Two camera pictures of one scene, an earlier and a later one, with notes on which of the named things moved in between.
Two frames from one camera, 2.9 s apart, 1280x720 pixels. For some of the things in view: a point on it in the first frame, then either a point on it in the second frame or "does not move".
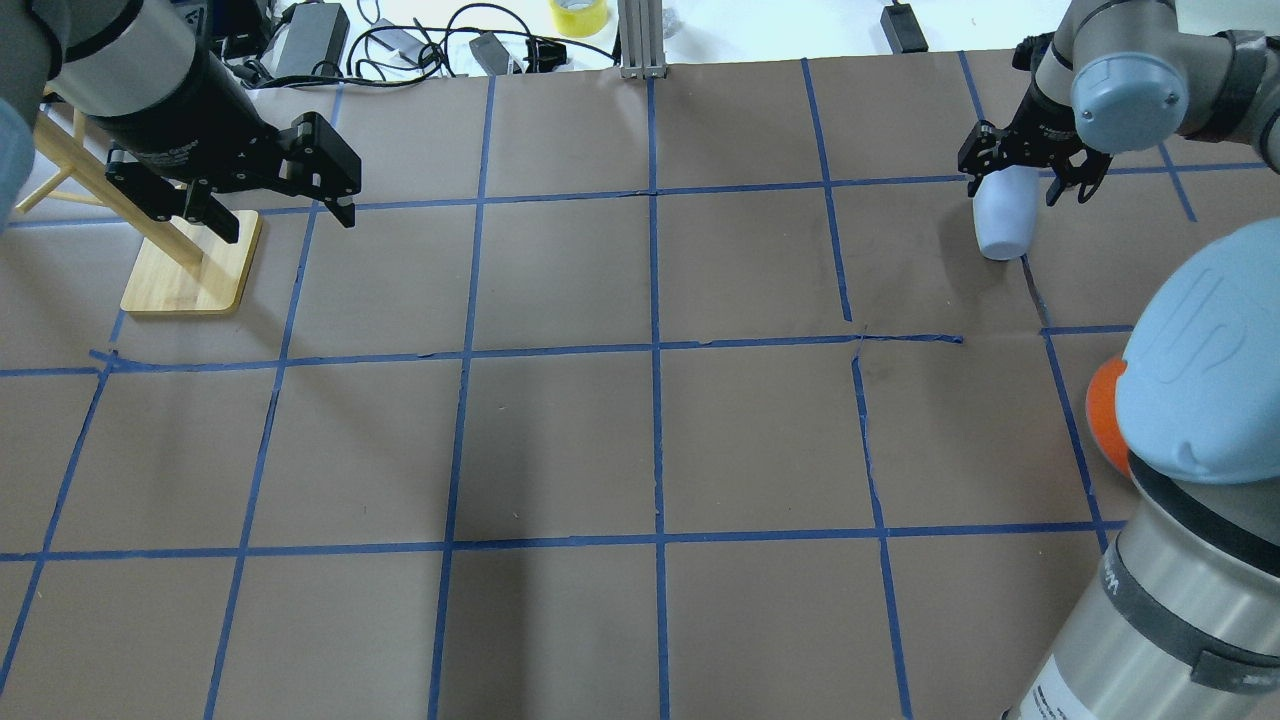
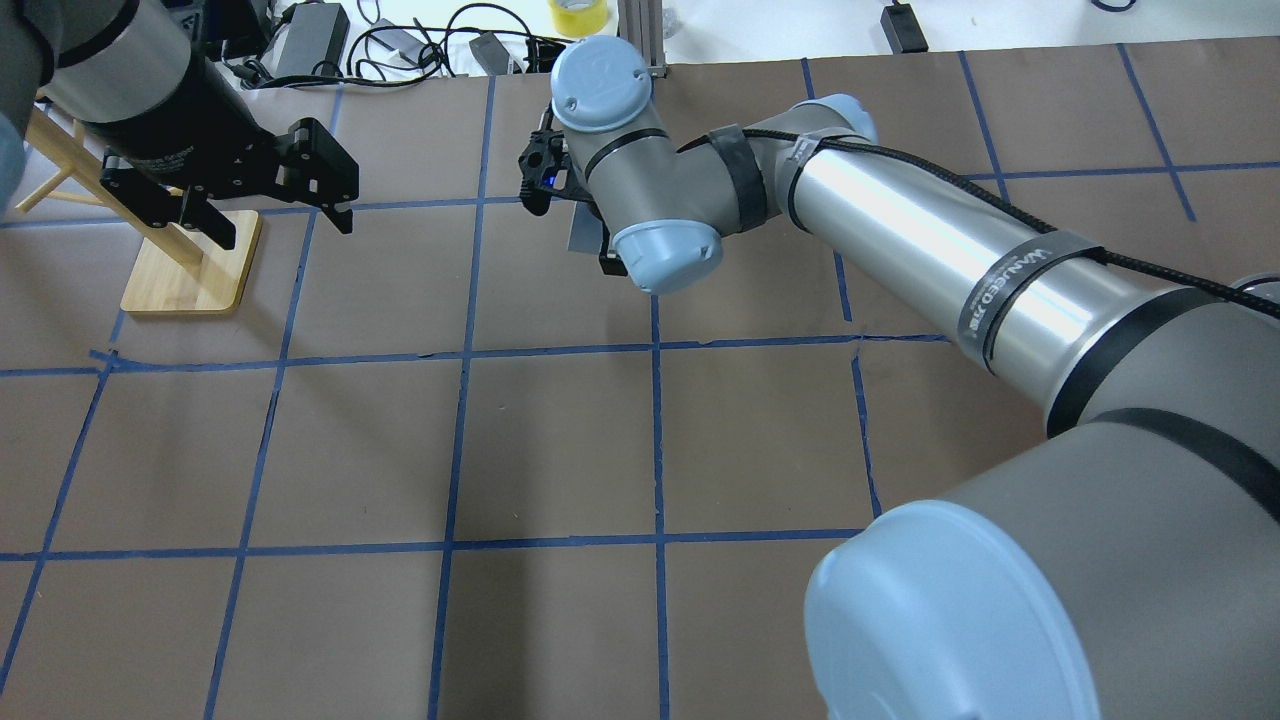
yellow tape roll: [580, 18] does not move
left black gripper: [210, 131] does not move
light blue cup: [1006, 203] to [586, 235]
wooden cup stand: [178, 266] does not move
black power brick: [315, 41] does not move
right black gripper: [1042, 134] to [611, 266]
